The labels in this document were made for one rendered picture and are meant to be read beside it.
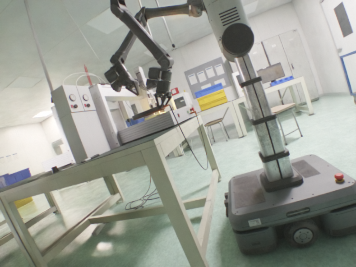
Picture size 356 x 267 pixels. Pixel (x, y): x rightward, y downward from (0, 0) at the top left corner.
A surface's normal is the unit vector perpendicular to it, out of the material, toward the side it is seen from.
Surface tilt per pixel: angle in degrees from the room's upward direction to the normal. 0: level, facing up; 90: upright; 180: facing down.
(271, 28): 90
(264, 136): 90
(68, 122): 90
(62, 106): 90
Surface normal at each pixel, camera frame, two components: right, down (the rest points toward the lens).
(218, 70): -0.23, 0.17
